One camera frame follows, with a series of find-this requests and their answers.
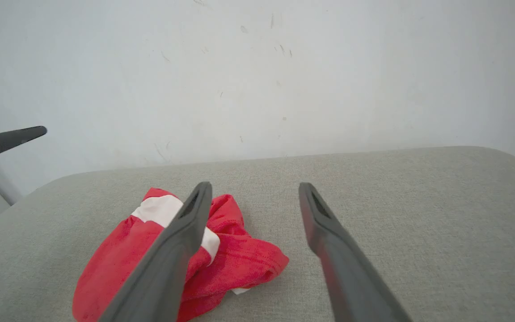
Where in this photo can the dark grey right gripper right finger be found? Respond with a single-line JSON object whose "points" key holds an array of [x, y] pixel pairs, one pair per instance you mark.
{"points": [[351, 277]]}

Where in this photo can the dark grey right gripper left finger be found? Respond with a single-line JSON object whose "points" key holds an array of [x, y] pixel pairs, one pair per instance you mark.
{"points": [[163, 268]]}

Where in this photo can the red garment with white band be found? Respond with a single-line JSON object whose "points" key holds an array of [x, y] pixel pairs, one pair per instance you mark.
{"points": [[119, 255]]}

